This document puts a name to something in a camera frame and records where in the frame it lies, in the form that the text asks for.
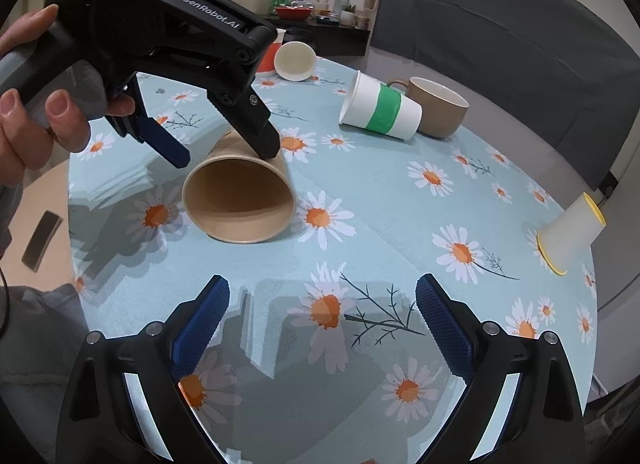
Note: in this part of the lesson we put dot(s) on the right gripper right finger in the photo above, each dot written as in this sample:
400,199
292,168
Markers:
544,422

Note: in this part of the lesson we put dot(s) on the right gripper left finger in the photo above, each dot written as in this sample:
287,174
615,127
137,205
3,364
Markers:
97,423

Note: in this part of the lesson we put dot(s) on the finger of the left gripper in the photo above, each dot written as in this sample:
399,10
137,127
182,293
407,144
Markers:
145,129
250,118

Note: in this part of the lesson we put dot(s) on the brown kraft paper cup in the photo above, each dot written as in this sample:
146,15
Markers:
236,197

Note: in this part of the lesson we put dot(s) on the white cup red sleeve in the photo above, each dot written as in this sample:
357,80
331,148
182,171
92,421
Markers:
266,65

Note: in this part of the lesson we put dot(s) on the plain white paper cup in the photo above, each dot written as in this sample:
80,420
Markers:
295,61

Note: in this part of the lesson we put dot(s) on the white cup green band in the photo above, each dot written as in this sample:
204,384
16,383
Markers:
372,106

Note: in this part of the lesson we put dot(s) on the white cup yellow rim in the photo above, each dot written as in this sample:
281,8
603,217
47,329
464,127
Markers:
575,229

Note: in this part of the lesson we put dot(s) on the red bowl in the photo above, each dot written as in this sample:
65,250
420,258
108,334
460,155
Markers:
294,13

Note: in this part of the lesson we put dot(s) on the black phone on floor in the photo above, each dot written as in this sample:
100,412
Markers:
40,240

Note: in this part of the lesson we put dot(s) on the small potted plant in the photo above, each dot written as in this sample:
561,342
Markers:
348,16

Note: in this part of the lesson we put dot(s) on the brown ceramic mug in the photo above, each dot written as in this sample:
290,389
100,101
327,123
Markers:
443,110

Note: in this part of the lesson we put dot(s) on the daisy print blue tablecloth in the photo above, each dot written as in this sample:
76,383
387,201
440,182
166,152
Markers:
321,357

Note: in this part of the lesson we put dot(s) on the dark grey cloth cover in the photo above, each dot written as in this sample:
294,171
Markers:
552,64

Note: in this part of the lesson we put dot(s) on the black wall shelf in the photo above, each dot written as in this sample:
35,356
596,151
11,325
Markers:
327,41

